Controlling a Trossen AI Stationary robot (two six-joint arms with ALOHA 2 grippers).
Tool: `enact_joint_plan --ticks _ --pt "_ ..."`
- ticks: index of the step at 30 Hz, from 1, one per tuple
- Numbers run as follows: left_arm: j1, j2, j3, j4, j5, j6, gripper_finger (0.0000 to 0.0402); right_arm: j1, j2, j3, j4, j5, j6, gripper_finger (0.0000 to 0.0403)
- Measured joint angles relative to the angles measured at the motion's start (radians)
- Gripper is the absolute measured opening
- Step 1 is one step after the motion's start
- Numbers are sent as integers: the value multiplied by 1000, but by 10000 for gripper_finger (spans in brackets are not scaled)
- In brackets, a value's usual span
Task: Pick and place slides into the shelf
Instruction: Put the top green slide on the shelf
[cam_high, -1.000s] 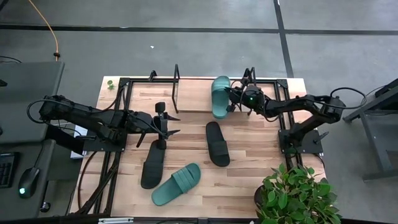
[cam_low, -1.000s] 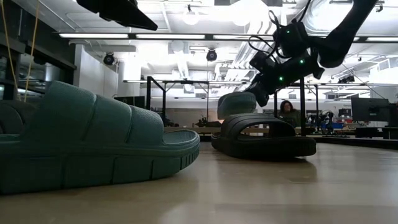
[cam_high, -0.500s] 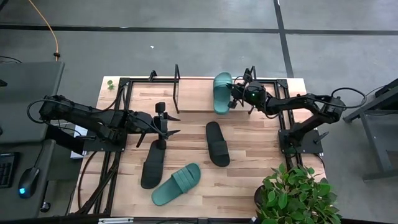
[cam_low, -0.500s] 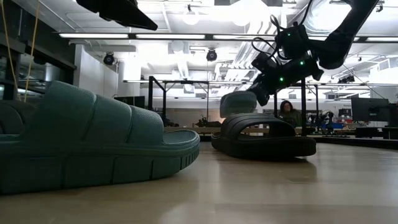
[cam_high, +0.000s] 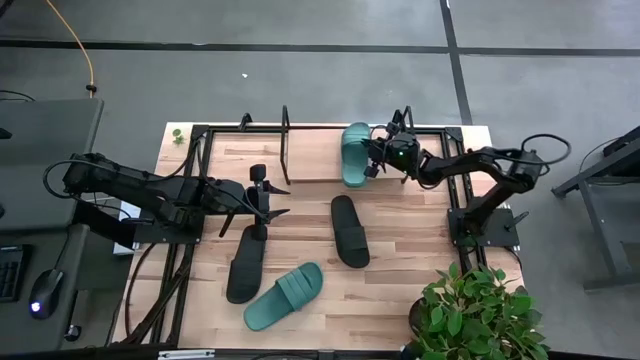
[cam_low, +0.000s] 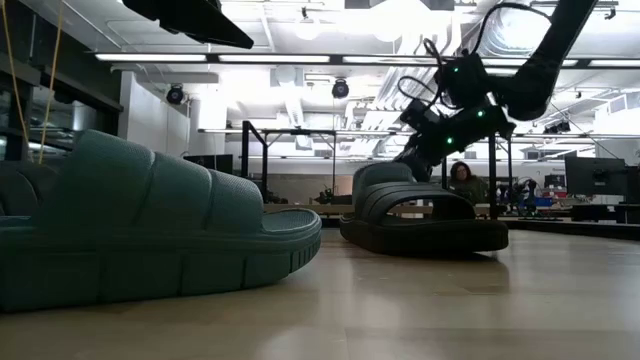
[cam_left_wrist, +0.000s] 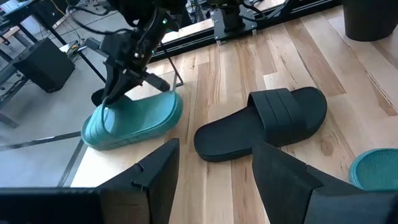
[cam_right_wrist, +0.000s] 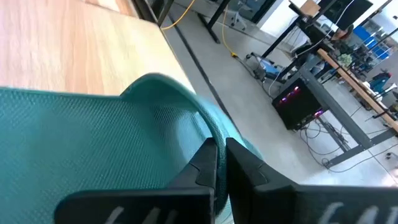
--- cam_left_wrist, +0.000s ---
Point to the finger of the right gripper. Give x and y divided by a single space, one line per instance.
157 82
116 82

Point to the black plant pot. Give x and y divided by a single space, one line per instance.
370 18

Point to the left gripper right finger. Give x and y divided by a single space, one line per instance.
286 186

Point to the green rubber slide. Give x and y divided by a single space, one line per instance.
376 171
140 124

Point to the black floor box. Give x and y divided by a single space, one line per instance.
43 65

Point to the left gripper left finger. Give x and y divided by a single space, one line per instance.
149 193

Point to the grey metal side stand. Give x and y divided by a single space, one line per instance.
7 119

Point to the black rubber slide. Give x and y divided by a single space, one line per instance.
255 130

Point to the black aluminium table frame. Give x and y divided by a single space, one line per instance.
280 18

